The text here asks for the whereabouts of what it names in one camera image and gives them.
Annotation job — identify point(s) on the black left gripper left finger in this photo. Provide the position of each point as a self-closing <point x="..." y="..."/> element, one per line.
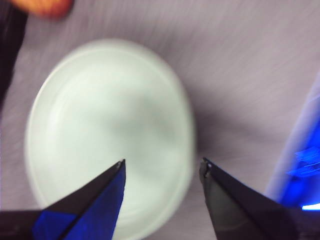
<point x="95" y="207"/>

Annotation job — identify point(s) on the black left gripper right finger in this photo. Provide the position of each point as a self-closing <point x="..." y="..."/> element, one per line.
<point x="240" y="210"/>

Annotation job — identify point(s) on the green plate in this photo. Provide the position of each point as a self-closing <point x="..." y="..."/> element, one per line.
<point x="105" y="107"/>

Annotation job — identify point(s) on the red yellow apple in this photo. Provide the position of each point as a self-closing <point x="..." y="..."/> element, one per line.
<point x="47" y="6"/>

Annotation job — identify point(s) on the blurred blue glowing object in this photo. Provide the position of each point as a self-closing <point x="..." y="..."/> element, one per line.
<point x="305" y="160"/>

